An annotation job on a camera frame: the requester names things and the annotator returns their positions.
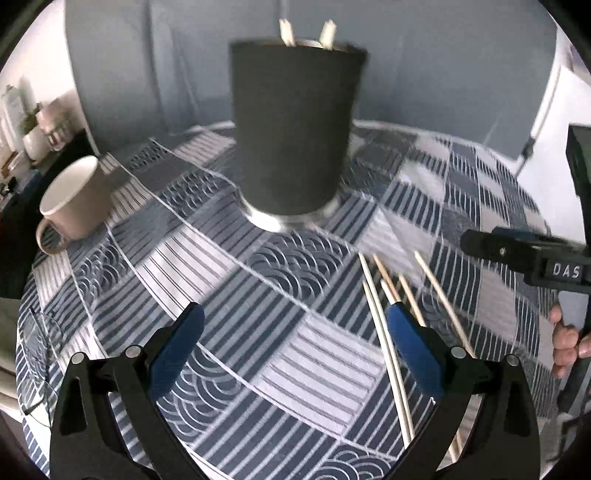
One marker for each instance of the person's right hand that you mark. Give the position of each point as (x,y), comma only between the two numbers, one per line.
(565,344)

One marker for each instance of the white bottle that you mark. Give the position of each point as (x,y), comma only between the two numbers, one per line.
(11,113)

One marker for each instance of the black utensil holder cup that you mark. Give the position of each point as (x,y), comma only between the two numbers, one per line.
(293,129)

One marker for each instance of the white pot with plant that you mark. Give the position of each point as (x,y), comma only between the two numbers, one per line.
(33,138)

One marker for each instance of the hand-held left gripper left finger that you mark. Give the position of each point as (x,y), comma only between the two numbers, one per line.
(181,345)

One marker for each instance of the pile of chopsticks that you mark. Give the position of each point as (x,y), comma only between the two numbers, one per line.
(390,355)

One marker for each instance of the white door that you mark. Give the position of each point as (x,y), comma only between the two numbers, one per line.
(554,92)

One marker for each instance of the blue white patterned tablecloth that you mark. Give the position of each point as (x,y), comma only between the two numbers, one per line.
(277,323)

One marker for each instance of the beige ceramic mug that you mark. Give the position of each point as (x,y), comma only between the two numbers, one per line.
(78,203)

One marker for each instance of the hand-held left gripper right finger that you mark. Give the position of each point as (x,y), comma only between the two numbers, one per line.
(414,351)

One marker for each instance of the pink container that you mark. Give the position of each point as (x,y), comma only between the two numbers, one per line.
(54,124)

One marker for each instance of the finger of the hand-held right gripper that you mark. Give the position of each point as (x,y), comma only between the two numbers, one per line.
(498,249)

